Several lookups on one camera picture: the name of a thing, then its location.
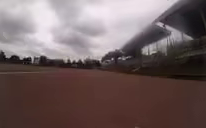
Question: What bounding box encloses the red running track surface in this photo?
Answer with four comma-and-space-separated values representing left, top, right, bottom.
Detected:
0, 66, 206, 128

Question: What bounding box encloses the row of trees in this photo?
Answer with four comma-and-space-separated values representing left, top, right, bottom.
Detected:
0, 48, 102, 69

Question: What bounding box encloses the roofed grandstand building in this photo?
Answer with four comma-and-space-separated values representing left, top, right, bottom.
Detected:
102, 0, 206, 81

